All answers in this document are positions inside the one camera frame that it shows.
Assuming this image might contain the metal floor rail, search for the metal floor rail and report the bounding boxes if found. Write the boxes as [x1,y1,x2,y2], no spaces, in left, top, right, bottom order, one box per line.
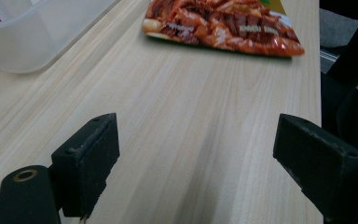
[320,49,341,64]

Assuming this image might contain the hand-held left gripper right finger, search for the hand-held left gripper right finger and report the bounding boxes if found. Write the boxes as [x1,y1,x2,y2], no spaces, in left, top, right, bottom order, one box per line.
[272,113,358,224]

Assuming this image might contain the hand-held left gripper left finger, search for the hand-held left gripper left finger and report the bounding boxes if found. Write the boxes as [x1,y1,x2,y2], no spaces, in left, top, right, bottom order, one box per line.
[50,112,120,220]

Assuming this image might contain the clear plastic container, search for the clear plastic container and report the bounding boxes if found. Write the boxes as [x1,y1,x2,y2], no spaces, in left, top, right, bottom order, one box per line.
[0,0,120,74]

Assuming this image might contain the green meat food packet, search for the green meat food packet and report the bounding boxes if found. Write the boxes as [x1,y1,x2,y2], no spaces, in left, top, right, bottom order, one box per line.
[142,0,306,58]

